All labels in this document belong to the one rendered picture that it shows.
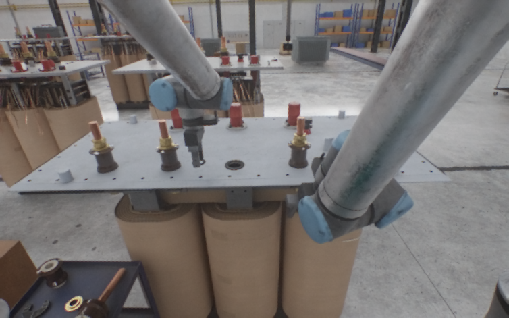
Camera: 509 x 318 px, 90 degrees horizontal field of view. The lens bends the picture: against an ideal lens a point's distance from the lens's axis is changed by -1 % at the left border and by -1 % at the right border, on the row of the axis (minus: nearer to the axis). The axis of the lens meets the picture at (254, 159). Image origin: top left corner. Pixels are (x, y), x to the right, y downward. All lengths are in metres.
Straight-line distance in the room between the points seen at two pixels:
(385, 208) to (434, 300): 2.08
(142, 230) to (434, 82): 1.29
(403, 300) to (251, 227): 1.56
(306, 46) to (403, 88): 13.02
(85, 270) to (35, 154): 2.40
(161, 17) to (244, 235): 1.04
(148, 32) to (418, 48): 0.38
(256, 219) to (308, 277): 0.50
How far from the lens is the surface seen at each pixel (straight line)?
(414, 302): 2.54
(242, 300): 1.71
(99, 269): 1.52
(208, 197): 1.35
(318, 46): 13.34
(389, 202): 0.57
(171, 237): 1.39
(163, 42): 0.51
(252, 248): 1.38
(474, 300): 2.78
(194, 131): 0.92
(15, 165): 4.05
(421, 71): 0.31
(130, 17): 0.47
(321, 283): 1.63
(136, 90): 7.07
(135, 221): 1.39
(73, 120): 3.36
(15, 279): 1.90
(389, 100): 0.33
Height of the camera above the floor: 1.90
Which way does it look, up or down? 28 degrees down
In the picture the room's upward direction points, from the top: 1 degrees counter-clockwise
